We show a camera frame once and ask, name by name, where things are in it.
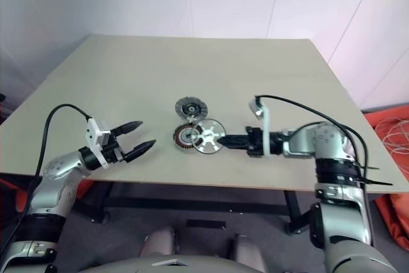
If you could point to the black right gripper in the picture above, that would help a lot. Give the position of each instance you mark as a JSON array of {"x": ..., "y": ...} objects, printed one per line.
[{"x": 255, "y": 143}]

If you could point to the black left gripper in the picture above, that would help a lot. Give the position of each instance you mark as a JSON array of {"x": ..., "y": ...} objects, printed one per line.
[{"x": 112, "y": 153}]

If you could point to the silver spoked cover plate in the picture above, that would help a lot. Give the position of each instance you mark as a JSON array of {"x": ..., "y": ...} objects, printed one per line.
[{"x": 207, "y": 132}]

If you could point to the copper wound stator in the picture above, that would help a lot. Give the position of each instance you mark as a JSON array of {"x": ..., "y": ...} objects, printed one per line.
[{"x": 182, "y": 137}]

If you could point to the finned silver motor end cap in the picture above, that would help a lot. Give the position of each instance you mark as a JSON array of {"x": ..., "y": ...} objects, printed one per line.
[{"x": 185, "y": 108}]

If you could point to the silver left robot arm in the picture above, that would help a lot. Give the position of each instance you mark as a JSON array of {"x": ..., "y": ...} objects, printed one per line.
[{"x": 54, "y": 170}]

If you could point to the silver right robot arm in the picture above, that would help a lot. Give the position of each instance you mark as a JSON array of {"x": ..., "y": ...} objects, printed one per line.
[{"x": 326, "y": 140}]

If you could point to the dark rounded left robot leg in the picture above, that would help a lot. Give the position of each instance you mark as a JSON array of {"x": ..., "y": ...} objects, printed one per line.
[{"x": 159, "y": 241}]

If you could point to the dark rounded robot leg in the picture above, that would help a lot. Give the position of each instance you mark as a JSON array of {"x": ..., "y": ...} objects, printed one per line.
[
  {"x": 159, "y": 241},
  {"x": 249, "y": 250}
]

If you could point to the dark rounded right robot leg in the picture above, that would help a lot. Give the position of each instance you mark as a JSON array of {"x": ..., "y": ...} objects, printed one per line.
[{"x": 249, "y": 250}]

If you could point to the grey robot torso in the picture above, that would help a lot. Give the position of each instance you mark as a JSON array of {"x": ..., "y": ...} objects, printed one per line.
[{"x": 128, "y": 266}]

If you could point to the orange floor mat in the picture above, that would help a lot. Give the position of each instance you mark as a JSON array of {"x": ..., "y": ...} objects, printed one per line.
[{"x": 370, "y": 118}]

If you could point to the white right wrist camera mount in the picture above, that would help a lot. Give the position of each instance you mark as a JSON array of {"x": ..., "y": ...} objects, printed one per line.
[{"x": 266, "y": 126}]

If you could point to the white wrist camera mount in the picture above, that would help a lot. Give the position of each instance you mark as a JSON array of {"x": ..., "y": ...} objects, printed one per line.
[
  {"x": 92, "y": 132},
  {"x": 266, "y": 126}
]

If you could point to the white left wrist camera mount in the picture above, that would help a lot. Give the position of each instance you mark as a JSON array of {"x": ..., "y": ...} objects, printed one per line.
[{"x": 92, "y": 132}]

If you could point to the black metal table frame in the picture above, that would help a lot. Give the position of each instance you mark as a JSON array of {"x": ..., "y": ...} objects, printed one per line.
[{"x": 191, "y": 206}]

